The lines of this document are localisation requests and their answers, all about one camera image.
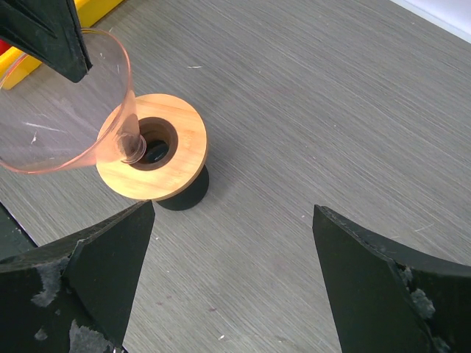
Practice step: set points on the yellow plastic tray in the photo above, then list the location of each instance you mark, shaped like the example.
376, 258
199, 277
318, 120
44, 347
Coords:
16, 64

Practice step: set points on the pink glass dripper cone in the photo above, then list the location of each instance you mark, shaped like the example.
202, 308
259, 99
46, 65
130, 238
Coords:
49, 123

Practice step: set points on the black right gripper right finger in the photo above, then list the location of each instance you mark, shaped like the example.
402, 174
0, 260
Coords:
387, 297

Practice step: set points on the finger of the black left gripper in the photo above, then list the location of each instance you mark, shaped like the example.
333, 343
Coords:
50, 31

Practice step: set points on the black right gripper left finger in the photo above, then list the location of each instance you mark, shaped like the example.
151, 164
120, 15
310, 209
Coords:
76, 294

